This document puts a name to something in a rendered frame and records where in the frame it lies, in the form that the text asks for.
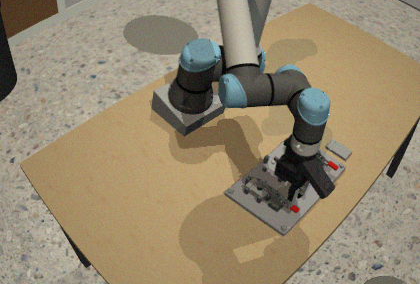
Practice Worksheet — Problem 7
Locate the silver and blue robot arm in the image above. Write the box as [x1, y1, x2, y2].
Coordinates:
[168, 0, 335, 199]

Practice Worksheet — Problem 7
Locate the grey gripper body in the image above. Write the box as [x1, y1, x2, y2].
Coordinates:
[274, 134, 317, 188]

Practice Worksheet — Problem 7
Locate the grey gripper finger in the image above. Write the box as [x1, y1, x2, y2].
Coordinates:
[278, 181, 300, 209]
[297, 180, 310, 199]

